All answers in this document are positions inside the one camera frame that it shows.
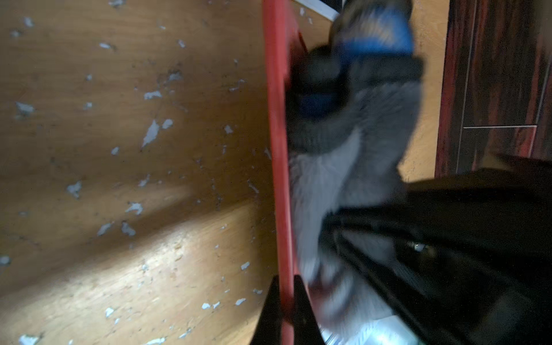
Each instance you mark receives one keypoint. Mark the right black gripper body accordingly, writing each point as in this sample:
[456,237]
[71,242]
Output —
[467,258]

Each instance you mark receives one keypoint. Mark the grey microfibre cloth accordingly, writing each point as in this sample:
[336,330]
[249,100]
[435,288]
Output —
[351,110]

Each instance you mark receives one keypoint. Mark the white drawing tablet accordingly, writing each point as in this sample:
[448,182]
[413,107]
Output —
[320,7]

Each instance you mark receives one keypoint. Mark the red drawing tablet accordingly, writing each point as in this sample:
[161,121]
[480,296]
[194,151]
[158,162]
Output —
[283,43]

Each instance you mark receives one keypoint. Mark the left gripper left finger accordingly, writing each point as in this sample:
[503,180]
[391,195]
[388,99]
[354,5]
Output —
[269,325]

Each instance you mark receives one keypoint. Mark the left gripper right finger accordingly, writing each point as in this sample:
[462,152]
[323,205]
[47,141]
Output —
[305,327]

